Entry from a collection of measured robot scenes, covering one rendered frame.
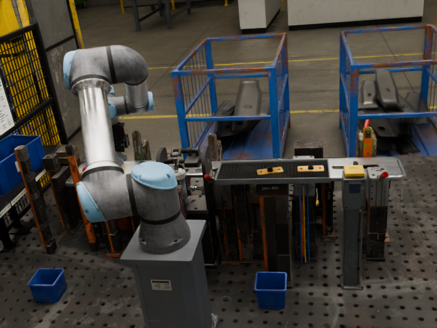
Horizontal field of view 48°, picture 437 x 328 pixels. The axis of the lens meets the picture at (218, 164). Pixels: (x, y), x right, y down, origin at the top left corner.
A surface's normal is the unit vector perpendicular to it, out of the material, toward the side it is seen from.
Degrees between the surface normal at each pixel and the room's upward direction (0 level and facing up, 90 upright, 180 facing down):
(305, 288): 0
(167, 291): 90
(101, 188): 43
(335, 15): 90
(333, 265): 0
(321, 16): 90
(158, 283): 90
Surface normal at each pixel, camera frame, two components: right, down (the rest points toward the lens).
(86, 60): 0.07, -0.38
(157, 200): 0.19, 0.41
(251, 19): -0.22, 0.44
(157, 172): 0.03, -0.91
